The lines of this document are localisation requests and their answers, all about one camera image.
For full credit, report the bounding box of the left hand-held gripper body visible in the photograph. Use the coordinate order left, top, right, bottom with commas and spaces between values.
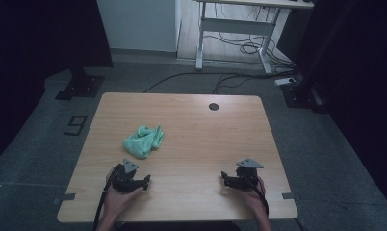
110, 158, 146, 195

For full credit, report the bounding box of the black tape floor mark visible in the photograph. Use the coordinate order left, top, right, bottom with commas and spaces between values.
64, 115, 89, 137

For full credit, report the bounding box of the black stand base left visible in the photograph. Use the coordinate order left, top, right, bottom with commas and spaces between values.
54, 66, 106, 101

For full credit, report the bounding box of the white desk frame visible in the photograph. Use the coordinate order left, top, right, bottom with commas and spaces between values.
193, 0, 315, 75

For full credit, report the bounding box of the grey tape strip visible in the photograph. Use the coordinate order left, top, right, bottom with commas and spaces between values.
281, 192, 302, 201
52, 192, 77, 206

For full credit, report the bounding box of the white power strip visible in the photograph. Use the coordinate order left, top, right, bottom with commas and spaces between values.
274, 77, 297, 87

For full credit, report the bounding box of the person's left hand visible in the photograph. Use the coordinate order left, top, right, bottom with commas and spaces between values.
101, 187, 144, 222

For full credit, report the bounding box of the right hand-held gripper black cable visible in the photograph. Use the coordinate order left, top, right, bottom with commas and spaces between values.
245, 175, 271, 217

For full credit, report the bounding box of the left hand-held gripper black cable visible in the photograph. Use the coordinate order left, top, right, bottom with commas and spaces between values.
92, 166, 116, 231

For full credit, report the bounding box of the tangle of black cables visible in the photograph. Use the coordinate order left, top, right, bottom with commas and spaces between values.
203, 3, 296, 70

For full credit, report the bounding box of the black stand with grey edge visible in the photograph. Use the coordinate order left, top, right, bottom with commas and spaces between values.
280, 71, 328, 114

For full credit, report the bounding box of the hand-held gripper black cable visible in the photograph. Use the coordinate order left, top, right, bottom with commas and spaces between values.
92, 166, 116, 231
245, 175, 271, 217

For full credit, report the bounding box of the green towel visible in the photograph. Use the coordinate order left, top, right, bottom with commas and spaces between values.
122, 124, 165, 160

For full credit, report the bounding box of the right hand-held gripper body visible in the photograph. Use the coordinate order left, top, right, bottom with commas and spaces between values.
228, 158, 265, 193

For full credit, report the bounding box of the dark curtain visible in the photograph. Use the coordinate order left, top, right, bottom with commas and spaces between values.
0, 0, 115, 168
293, 0, 387, 215

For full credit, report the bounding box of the person's right hand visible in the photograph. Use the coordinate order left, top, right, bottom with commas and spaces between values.
244, 177, 270, 217

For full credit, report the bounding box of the long black floor cable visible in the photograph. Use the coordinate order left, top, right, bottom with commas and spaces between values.
142, 71, 299, 95

